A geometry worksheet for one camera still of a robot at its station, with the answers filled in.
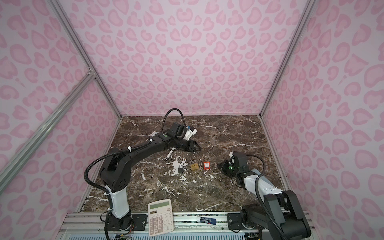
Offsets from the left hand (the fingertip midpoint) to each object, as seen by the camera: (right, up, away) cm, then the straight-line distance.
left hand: (200, 146), depth 85 cm
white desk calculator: (-20, -33, -12) cm, 40 cm away
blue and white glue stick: (+4, -34, -13) cm, 36 cm away
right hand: (+10, -10, +1) cm, 14 cm away
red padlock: (+4, -12, +5) cm, 14 cm away
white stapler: (-32, +7, +21) cm, 39 cm away
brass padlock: (-4, -12, +6) cm, 14 cm away
